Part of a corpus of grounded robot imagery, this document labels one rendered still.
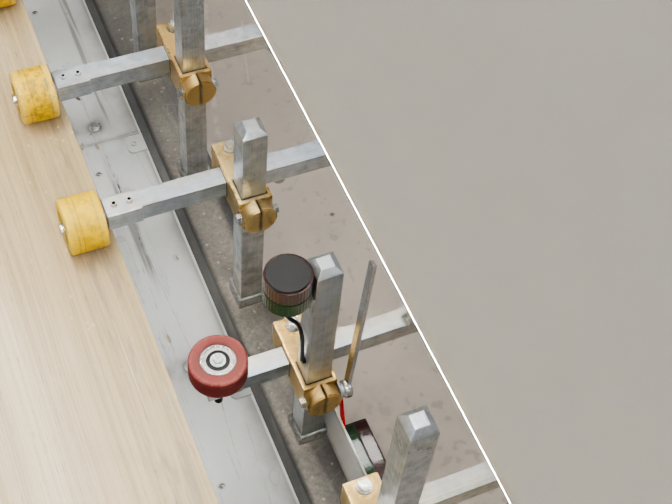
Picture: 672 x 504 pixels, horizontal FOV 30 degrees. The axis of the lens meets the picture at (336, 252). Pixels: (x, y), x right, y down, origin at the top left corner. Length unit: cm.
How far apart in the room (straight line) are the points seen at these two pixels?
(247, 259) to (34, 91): 39
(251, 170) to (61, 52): 81
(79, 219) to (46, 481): 35
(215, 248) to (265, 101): 118
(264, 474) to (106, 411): 35
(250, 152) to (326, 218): 128
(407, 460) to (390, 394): 133
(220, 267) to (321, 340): 43
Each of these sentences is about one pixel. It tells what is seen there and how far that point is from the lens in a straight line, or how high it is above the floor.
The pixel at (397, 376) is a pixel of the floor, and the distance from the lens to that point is 272.
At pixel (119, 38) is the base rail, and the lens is 232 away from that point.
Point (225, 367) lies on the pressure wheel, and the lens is 166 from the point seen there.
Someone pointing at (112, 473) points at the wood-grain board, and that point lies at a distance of 160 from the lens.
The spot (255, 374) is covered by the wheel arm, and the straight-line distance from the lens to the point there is 171.
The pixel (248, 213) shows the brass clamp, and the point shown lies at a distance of 173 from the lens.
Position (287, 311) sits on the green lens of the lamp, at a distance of 149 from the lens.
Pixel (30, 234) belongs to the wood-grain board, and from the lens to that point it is 180.
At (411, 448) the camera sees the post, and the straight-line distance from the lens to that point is 134.
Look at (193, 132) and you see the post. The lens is 199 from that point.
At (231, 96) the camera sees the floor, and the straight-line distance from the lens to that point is 316.
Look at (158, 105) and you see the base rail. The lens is 221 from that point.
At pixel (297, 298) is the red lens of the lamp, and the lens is 147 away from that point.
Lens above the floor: 235
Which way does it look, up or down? 55 degrees down
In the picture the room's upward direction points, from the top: 7 degrees clockwise
